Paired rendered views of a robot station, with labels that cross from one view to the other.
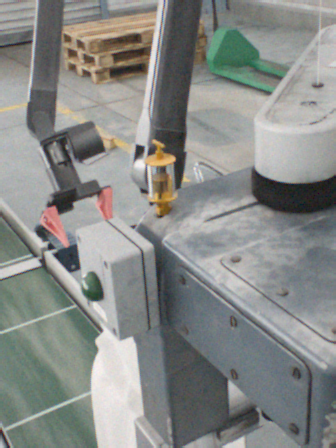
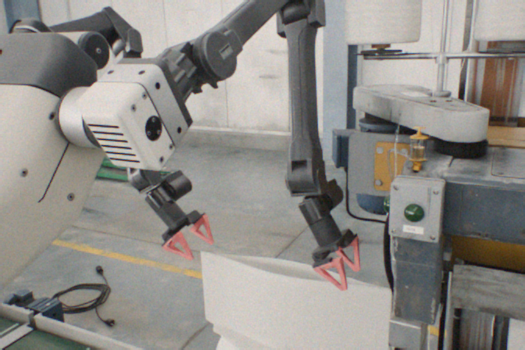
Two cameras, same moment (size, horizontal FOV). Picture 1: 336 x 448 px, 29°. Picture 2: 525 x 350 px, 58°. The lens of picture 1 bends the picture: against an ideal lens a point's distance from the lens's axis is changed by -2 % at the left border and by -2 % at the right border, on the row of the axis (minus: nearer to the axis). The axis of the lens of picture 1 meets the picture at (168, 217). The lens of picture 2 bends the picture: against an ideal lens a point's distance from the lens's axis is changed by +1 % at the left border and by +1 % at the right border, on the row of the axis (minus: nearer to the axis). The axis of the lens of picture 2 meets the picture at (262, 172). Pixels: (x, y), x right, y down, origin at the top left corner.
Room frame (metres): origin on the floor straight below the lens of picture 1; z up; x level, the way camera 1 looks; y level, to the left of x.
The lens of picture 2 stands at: (0.09, 0.64, 1.55)
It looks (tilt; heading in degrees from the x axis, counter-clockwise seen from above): 16 degrees down; 326
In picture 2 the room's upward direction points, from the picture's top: 2 degrees counter-clockwise
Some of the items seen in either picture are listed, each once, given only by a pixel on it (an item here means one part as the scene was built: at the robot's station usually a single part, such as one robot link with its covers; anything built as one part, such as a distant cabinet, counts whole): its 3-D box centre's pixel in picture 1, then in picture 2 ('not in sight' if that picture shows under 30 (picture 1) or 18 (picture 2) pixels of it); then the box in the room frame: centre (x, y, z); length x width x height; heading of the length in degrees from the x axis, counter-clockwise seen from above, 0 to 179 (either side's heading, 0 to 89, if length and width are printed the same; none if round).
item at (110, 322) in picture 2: not in sight; (105, 292); (2.89, 0.01, 0.02); 0.61 x 0.51 x 0.04; 29
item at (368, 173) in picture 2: not in sight; (405, 166); (0.83, -0.28, 1.23); 0.28 x 0.07 x 0.16; 29
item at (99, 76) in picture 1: (134, 58); not in sight; (6.63, 0.23, 0.07); 1.20 x 0.82 x 0.14; 117
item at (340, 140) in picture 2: not in sight; (347, 151); (0.99, -0.24, 1.25); 0.10 x 0.08 x 0.12; 144
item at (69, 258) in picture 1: (52, 242); (28, 310); (2.35, 0.47, 0.35); 0.30 x 0.15 x 0.15; 29
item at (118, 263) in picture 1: (118, 278); (416, 207); (0.54, 0.05, 1.29); 0.08 x 0.05 x 0.09; 29
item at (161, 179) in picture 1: (161, 178); (418, 148); (0.58, 0.00, 1.37); 0.03 x 0.02 x 0.03; 29
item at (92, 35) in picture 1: (131, 30); not in sight; (6.60, 0.24, 0.36); 1.20 x 0.82 x 0.14; 115
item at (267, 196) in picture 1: (296, 181); (460, 145); (0.59, -0.13, 1.35); 0.09 x 0.09 x 0.03
